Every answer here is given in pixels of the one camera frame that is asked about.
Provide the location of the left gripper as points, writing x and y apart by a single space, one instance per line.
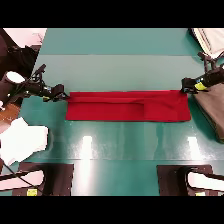
58 93

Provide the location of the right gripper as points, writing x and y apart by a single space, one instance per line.
189 85

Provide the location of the red garment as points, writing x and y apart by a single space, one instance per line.
126 107

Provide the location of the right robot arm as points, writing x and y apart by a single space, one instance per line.
214 77

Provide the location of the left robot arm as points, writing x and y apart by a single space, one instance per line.
33 87

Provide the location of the grey-brown garment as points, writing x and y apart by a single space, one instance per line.
212 110

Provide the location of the black garment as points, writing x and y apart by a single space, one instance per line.
24 59

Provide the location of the cream garment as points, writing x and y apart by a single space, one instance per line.
212 40

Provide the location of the white garment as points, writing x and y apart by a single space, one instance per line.
20 140

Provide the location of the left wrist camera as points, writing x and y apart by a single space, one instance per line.
39 73

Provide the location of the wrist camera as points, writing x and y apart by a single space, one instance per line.
207 61
39 73

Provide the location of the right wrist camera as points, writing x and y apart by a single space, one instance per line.
207 61

